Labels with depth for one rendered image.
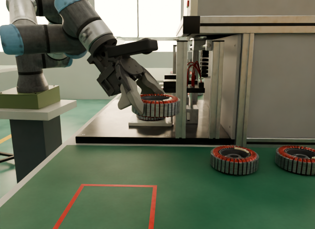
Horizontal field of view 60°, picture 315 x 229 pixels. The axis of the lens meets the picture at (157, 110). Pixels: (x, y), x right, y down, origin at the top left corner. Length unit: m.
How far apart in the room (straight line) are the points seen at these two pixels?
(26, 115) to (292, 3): 1.16
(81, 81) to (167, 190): 5.53
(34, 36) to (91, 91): 5.25
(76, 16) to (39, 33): 0.13
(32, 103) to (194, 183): 1.02
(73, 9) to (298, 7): 0.65
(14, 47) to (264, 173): 0.67
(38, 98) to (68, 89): 4.72
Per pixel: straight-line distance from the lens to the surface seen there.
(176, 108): 0.60
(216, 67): 0.80
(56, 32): 0.77
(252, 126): 0.84
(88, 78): 5.97
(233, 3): 0.91
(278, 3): 0.94
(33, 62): 1.48
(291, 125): 0.88
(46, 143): 1.50
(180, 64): 0.79
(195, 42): 0.99
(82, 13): 0.69
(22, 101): 1.47
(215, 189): 0.59
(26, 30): 0.77
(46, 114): 1.36
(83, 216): 0.52
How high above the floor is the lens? 1.03
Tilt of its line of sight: 13 degrees down
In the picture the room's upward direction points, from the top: straight up
